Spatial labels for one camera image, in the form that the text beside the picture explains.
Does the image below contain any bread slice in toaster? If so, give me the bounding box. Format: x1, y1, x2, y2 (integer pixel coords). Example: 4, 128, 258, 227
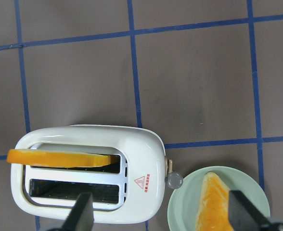
7, 149, 117, 168

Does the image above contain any toasted bread on plate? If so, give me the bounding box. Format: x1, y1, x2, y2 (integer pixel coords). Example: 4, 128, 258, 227
195, 172, 233, 231

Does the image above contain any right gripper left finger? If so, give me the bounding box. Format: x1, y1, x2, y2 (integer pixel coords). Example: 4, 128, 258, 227
59, 192, 94, 231

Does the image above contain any light green plate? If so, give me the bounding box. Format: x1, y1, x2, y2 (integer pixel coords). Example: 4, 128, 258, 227
167, 166, 270, 231

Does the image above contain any white two-slot toaster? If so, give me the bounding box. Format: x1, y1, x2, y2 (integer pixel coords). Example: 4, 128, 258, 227
11, 125, 182, 224

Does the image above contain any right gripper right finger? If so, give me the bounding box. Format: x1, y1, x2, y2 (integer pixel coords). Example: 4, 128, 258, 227
228, 190, 283, 231

